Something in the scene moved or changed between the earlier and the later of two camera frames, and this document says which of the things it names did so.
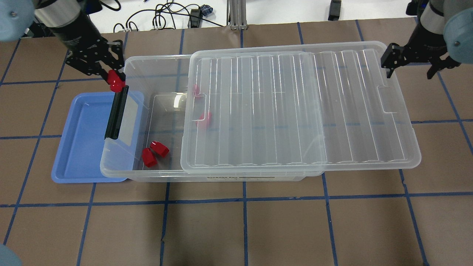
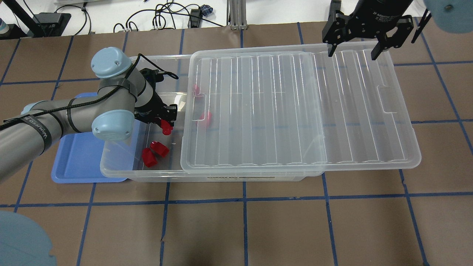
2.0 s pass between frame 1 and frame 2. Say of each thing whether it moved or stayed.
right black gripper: moved
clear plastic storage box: stayed
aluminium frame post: stayed
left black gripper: moved
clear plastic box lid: stayed
